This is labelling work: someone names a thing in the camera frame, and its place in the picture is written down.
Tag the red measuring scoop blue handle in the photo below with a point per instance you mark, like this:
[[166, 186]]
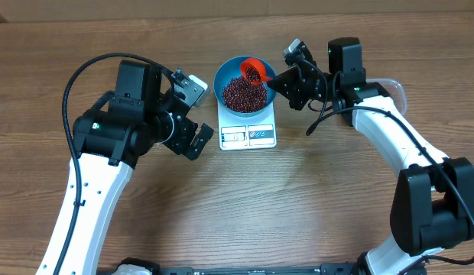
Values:
[[251, 61]]

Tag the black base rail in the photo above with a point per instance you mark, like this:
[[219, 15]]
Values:
[[132, 265]]

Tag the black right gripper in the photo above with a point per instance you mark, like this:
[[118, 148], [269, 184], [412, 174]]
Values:
[[291, 85]]

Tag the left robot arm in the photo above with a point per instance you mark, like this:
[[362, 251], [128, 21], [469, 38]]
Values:
[[148, 106]]

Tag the red beans in bowl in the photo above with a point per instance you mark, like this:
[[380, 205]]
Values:
[[242, 96]]

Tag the red beans in scoop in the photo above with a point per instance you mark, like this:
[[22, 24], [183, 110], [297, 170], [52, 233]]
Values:
[[252, 75]]

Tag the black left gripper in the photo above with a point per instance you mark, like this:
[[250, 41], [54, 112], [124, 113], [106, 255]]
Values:
[[187, 129]]

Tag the white digital kitchen scale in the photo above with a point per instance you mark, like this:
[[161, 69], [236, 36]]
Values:
[[246, 131]]

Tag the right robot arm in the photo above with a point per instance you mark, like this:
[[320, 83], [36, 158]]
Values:
[[433, 205]]

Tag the blue bowl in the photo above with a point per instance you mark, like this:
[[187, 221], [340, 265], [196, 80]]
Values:
[[230, 69]]

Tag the clear plastic container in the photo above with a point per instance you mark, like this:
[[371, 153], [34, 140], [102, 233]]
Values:
[[396, 92]]

